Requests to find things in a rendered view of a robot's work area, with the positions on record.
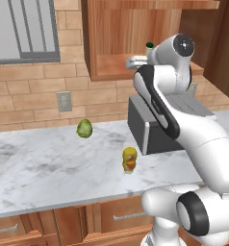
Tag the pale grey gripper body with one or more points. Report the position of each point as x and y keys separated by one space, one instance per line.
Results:
x=135 y=61

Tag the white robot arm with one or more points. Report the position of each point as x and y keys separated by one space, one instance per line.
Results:
x=203 y=147

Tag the wooden cabinet door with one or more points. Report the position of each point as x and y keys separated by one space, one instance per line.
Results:
x=216 y=41

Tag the yellow mustard bottle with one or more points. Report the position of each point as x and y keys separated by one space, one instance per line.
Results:
x=130 y=159

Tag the narrow wooden cabinet panel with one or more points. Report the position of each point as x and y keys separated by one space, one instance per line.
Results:
x=68 y=226

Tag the green-capped white bottle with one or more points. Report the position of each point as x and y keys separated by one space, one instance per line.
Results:
x=149 y=48

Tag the dark grey toaster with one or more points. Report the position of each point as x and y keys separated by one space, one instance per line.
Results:
x=139 y=125

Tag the green lettuce head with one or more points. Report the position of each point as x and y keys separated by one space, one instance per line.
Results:
x=84 y=128

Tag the grey framed window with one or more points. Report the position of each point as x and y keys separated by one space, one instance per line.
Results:
x=23 y=29

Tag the wooden drawer front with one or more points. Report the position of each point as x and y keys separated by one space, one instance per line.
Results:
x=126 y=208
x=7 y=226

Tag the open wooden wall cabinet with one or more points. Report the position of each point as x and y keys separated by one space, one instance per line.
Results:
x=119 y=35

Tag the grey wall outlet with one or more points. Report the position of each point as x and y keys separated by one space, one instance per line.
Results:
x=193 y=89
x=64 y=101

